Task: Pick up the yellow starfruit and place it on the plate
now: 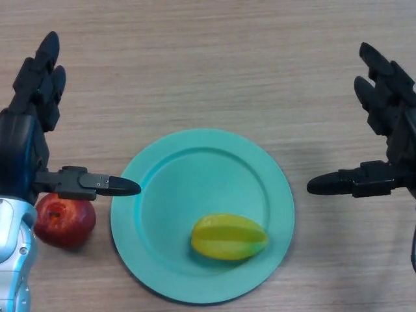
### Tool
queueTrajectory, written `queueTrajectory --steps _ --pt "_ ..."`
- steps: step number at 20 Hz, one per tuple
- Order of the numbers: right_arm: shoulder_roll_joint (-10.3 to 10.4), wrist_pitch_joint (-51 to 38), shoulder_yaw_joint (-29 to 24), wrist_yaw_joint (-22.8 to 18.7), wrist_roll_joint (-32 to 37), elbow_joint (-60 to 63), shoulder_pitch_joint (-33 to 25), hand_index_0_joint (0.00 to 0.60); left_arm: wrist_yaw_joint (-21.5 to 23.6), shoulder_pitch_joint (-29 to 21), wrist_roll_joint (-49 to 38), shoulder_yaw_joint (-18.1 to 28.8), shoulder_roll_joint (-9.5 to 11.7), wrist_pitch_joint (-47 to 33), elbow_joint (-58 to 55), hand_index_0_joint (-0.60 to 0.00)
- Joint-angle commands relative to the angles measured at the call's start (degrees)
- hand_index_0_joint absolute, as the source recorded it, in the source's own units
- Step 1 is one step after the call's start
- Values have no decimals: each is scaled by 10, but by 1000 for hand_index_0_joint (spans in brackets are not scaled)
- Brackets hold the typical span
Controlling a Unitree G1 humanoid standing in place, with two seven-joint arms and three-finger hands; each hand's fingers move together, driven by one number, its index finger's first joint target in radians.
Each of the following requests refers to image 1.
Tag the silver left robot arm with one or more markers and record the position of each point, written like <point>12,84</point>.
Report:
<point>13,260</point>

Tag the green round plate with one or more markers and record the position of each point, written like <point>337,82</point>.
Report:
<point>201,182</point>

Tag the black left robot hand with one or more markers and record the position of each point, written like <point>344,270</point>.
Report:
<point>16,146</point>

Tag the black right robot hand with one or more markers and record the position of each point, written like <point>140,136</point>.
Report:
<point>403,146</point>

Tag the yellow starfruit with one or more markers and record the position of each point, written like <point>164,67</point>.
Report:
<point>227,237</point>

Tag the red apple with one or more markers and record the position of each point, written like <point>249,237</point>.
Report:
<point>65,224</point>

